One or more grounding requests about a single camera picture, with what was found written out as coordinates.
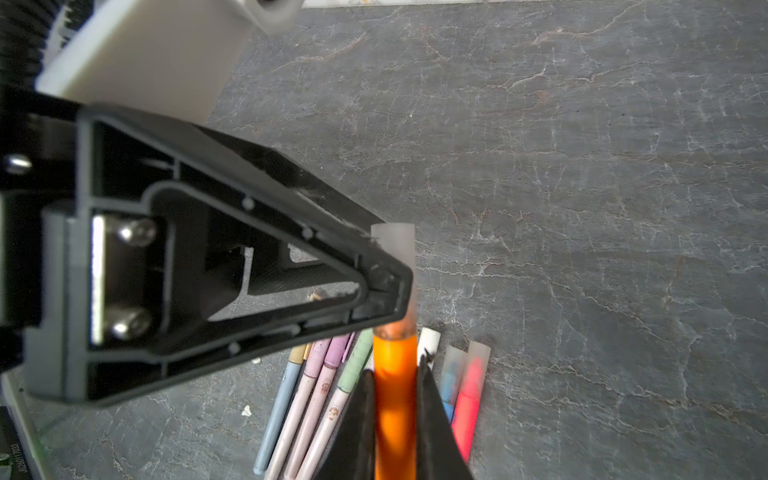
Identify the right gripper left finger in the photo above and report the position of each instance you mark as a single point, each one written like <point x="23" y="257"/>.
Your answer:
<point x="351" y="454"/>

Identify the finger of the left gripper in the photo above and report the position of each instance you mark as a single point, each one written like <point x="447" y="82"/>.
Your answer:
<point x="181" y="251"/>

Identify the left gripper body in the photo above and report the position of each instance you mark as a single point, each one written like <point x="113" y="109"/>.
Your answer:
<point x="38" y="168"/>

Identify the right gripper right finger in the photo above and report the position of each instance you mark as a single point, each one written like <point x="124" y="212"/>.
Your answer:
<point x="437" y="454"/>

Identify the pink highlighter pen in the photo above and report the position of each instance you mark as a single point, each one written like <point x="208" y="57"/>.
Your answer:
<point x="469" y="398"/>

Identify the light blue highlighter pen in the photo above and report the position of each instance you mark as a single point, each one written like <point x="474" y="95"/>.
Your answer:
<point x="450" y="379"/>

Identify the black marker white cap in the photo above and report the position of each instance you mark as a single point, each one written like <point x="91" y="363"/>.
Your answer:
<point x="428" y="344"/>

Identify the orange highlighter pen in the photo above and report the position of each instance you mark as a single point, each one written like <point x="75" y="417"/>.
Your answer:
<point x="395" y="372"/>

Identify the green capped pastel pen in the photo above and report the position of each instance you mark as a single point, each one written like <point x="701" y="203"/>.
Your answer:
<point x="355" y="365"/>

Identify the light pink pastel pen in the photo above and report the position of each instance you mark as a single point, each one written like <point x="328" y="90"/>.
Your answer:
<point x="294" y="415"/>

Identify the purple capped pastel pen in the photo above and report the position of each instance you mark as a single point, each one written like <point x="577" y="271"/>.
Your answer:
<point x="331" y="362"/>

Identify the yellow capped blue pen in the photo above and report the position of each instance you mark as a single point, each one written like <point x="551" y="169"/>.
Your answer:
<point x="297" y="356"/>

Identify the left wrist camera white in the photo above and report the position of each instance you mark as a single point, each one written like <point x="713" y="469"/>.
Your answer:
<point x="166" y="57"/>

